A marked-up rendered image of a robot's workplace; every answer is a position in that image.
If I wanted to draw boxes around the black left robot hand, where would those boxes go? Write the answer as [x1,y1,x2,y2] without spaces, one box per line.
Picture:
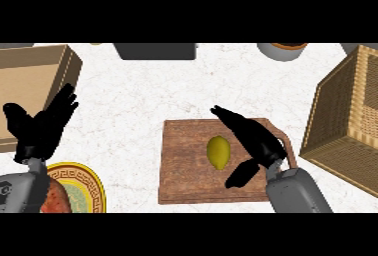
[2,83,80,165]

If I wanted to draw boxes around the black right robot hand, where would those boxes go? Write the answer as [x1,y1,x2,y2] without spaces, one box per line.
[210,105,290,189]

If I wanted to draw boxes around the yellow lemon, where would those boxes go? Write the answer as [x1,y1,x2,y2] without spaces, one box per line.
[206,134,232,171]

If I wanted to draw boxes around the brown wooden cutting board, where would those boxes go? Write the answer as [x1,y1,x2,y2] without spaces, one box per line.
[157,117,300,206]

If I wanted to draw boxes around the brown wicker basket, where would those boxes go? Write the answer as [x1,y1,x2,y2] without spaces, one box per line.
[299,44,378,199]

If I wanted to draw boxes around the tan cardboard box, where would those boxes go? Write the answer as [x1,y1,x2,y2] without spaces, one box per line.
[0,44,85,154]

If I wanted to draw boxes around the yellow patterned plate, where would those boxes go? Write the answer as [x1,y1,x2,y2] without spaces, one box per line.
[45,161,108,214]

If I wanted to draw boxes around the reddish brown food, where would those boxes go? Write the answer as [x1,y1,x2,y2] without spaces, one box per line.
[40,177,74,214]

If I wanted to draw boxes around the grey pot with orange rim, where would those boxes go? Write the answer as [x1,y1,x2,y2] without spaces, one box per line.
[256,43,311,63]

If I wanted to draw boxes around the dark grey appliance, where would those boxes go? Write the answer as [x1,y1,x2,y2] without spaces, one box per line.
[113,43,200,61]

